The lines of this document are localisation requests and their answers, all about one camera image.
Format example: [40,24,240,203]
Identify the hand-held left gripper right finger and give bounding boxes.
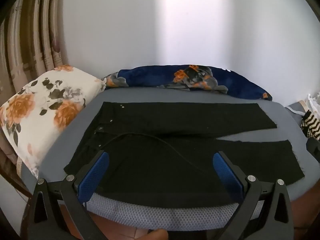
[212,151,294,240]

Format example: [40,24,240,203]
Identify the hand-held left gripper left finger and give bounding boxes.
[21,150,110,240]

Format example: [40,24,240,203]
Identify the black pants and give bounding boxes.
[64,102,305,209]

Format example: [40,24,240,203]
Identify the black white striped cloth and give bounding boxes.
[300,110,320,141]

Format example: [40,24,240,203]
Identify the white floral pillow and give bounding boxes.
[0,65,107,179]

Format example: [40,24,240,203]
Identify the grey mesh mattress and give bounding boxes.
[20,86,320,232]

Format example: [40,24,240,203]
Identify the navy floral blanket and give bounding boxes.
[102,64,273,101]

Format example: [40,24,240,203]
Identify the beige patterned curtain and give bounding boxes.
[0,0,70,110]

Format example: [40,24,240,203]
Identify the dark wooden bed frame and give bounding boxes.
[0,150,34,202]

